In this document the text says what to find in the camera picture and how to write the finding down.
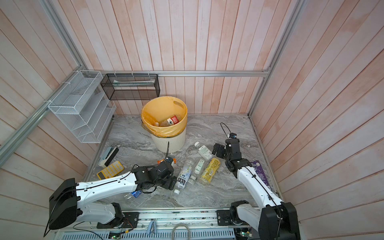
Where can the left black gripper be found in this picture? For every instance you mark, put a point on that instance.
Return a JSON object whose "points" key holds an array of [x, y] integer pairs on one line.
{"points": [[171, 182]]}

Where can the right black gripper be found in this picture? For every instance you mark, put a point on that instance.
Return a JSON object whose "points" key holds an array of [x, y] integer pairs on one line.
{"points": [[222, 148]]}

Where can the orange cap juice bottle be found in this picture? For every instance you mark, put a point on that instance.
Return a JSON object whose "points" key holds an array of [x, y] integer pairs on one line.
{"points": [[169, 160]]}

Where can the black white label bottle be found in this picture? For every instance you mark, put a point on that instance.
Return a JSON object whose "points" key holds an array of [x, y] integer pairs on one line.
{"points": [[183, 176]]}

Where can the red label clear bottle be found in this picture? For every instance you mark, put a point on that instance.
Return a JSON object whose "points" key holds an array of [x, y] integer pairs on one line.
{"points": [[173, 120]]}

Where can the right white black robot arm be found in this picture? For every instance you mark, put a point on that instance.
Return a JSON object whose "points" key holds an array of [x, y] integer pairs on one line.
{"points": [[258, 192]]}

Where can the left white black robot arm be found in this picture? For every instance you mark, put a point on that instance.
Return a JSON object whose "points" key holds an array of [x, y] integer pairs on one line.
{"points": [[74, 202]]}

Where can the cream plastic waste bin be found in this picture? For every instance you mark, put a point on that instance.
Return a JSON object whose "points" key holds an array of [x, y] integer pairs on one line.
{"points": [[170, 145]]}

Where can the yellow bin liner bag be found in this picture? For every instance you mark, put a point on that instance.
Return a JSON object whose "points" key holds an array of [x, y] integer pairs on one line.
{"points": [[158, 110]]}

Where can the yellow label tea bottle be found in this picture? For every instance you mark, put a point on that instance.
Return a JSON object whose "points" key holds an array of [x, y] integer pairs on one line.
{"points": [[210, 171]]}

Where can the green label clear bottle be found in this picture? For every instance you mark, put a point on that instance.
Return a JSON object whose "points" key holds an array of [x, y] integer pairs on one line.
{"points": [[203, 151]]}

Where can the blue label crushed bottle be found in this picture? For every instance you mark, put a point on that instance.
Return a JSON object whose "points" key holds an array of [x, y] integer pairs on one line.
{"points": [[132, 195]]}

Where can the small green label bottle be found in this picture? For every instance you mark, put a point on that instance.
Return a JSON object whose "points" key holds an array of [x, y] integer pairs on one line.
{"points": [[197, 171]]}

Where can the yellow calculator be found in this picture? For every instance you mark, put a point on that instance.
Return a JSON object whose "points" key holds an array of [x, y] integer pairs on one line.
{"points": [[111, 171]]}

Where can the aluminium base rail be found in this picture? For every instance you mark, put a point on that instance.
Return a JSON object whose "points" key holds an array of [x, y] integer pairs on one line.
{"points": [[172, 217]]}

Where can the white wire mesh shelf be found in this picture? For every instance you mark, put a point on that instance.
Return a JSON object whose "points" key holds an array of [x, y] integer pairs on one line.
{"points": [[82, 108]]}

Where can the black wire mesh basket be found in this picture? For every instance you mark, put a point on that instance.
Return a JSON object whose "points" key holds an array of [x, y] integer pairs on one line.
{"points": [[131, 86]]}

